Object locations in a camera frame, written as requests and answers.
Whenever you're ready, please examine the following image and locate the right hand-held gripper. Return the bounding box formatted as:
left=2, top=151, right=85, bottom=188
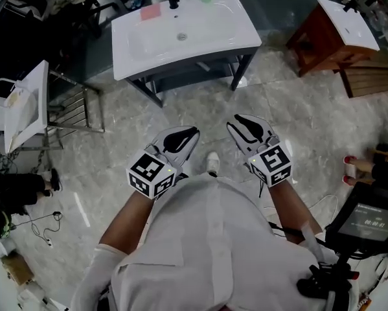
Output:
left=226, top=113, right=294, bottom=189

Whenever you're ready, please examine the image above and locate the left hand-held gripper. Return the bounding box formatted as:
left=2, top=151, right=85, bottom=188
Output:
left=125, top=125, right=201, bottom=201

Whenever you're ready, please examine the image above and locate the person's right forearm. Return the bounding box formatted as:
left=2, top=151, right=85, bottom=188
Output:
left=267, top=181, right=325, bottom=239

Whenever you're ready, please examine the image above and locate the person's left forearm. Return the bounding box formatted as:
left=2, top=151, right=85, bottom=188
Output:
left=98, top=189, right=156, bottom=256

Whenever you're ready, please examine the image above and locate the person's white shoe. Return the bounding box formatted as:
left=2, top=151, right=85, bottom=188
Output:
left=205, top=151, right=222, bottom=175

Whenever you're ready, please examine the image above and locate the dark metal sink stand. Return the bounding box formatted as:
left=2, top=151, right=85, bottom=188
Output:
left=125, top=45, right=258, bottom=109

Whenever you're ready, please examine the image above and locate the large white sink basin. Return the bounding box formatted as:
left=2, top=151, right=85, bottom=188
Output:
left=111, top=0, right=263, bottom=82

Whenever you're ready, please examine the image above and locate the person's white shirt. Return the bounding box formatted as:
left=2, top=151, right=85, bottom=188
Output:
left=69, top=172, right=358, bottom=311

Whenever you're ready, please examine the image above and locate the wooden slatted crate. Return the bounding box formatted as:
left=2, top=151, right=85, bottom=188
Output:
left=338, top=60, right=388, bottom=99

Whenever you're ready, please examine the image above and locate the pink sponge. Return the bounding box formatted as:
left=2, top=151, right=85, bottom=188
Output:
left=140, top=5, right=163, bottom=21

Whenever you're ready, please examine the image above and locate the black timer display screen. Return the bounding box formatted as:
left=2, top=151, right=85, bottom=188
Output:
left=324, top=181, right=388, bottom=251

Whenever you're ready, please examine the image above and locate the white countertop basin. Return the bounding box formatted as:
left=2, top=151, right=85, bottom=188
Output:
left=317, top=0, right=381, bottom=52

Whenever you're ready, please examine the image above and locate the black office chair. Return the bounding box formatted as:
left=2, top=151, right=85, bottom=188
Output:
left=41, top=0, right=124, bottom=40

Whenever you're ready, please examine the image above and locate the small black faucet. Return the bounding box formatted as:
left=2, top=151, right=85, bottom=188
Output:
left=341, top=0, right=363, bottom=13

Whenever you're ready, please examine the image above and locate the black tripod stand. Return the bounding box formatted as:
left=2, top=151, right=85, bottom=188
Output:
left=296, top=247, right=360, bottom=311

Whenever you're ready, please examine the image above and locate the white curved faucet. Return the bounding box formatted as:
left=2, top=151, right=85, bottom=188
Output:
left=0, top=77, right=23, bottom=100

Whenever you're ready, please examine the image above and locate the brown cardboard box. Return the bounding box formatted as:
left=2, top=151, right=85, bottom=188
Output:
left=0, top=252, right=35, bottom=287

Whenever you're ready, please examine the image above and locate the black charger cable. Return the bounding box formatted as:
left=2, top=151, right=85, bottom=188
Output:
left=27, top=210, right=64, bottom=248

